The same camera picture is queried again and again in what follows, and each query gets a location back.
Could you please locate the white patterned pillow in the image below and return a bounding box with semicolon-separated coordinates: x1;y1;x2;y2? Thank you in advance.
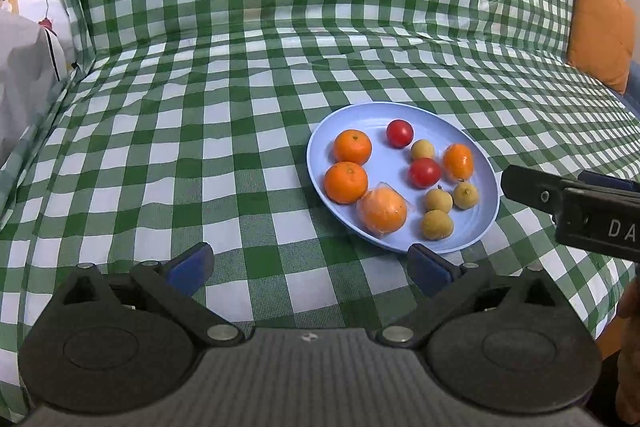
0;0;81;170

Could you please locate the blue cloth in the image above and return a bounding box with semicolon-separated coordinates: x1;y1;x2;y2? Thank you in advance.
625;61;640;110

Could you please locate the light blue plate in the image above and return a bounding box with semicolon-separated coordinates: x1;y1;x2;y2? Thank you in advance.
306;102;501;254

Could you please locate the yellow longan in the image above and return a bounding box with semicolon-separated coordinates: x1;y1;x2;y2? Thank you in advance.
420;209;455;241
424;187;454;214
410;139;435;161
452;181;480;210

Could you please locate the plastic wrapped orange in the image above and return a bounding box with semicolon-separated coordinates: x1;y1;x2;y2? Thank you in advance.
356;182;411;239

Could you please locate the person's right forearm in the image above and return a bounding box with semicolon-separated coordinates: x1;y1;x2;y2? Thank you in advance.
616;277;640;415

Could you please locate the orange cushion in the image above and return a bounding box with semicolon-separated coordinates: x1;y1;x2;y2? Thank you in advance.
566;0;638;95

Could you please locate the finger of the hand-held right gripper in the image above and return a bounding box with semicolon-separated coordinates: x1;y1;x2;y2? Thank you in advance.
577;170;640;194
501;165;567;223

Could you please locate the green checkered cloth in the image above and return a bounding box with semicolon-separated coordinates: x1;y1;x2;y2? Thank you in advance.
0;0;640;423

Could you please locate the red tomato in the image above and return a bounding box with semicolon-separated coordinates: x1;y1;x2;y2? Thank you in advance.
385;119;415;149
409;157;443;188

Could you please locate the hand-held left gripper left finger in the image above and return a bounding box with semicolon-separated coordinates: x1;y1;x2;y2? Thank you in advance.
50;242;246;348

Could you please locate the small orange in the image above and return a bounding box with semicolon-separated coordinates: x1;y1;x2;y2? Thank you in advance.
443;143;475;182

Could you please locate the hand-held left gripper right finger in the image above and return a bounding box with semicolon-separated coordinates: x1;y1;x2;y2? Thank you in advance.
375;243;567;348

